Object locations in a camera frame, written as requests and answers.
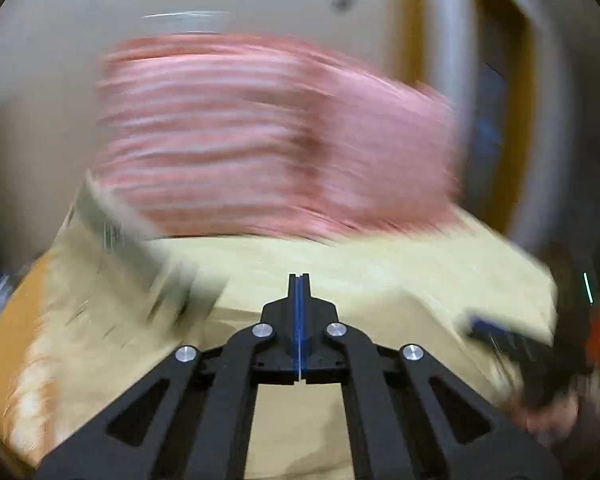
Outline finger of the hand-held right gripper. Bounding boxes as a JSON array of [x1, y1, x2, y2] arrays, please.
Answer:
[[467, 314, 556, 361]]

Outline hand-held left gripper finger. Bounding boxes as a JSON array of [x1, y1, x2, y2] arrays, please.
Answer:
[[35, 273, 300, 480], [299, 273, 563, 480]]

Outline cream yellow pants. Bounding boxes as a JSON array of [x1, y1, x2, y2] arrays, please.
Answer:
[[2, 180, 561, 480]]

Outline person's right hand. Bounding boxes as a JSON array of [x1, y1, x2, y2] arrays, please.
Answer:
[[510, 390, 583, 438]]

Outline pink striped cloth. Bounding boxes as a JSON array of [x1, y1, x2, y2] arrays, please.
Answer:
[[92, 32, 468, 246]]

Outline white door frame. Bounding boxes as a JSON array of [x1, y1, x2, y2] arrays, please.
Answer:
[[422, 0, 578, 248]]

